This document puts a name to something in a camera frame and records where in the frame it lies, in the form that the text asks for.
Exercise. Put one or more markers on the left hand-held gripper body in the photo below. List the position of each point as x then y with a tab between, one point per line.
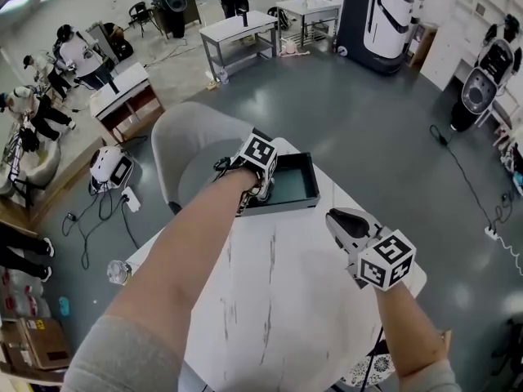
257	149

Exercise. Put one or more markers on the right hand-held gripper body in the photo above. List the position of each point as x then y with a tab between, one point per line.
386	259

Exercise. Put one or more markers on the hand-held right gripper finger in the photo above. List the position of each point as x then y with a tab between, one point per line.
343	235
355	219

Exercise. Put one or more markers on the dark green tray box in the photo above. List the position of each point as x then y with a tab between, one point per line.
294	178

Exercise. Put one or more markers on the person's left forearm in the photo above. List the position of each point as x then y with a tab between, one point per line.
184	251

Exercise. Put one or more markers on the person's right forearm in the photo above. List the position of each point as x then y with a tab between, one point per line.
408	329

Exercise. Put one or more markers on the cardboard box yellow label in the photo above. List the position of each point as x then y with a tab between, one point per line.
45	341

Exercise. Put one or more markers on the small cardboard box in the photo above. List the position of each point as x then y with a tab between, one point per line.
16	349

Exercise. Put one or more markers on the grey upholstered chair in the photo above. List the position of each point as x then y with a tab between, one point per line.
192	137

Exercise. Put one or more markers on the pink white toy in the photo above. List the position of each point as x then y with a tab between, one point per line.
292	49

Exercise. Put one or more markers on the white power strip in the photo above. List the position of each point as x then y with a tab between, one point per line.
492	231
131	198

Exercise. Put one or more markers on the white floor robot device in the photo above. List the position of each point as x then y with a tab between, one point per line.
110	166

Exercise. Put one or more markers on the white top brown cabinet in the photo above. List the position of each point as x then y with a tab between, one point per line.
122	84

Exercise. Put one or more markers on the black tripod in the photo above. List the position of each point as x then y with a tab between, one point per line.
510	345

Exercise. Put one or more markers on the teal bag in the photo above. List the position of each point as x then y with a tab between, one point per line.
519	182

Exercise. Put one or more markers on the white sink table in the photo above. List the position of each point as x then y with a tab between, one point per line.
314	6

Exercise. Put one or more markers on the clear glass jar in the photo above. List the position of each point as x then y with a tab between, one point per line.
118	272

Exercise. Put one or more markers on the black white pod device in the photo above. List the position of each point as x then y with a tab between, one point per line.
476	96

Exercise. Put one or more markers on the black metal chair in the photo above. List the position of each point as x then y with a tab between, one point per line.
141	14

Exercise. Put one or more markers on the black white tall machine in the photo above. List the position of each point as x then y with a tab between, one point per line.
384	19

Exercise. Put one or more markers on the black power adapter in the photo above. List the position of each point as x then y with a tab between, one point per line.
72	216

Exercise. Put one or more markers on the black white backpack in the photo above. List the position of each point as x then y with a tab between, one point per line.
496	61

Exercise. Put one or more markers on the white egg shaped seat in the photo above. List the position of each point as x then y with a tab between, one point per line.
37	166

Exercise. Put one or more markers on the person's grey clothing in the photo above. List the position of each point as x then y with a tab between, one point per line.
122	362

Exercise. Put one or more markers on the teal cloth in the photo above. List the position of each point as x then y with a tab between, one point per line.
63	306

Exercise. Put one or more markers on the pack of water bottles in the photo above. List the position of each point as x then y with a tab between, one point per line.
24	296

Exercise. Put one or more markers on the grey frame white table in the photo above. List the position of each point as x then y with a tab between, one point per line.
229	27

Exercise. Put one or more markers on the black post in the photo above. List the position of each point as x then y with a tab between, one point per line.
113	86
243	18

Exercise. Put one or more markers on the white wall shelf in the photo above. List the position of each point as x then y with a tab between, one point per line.
482	6

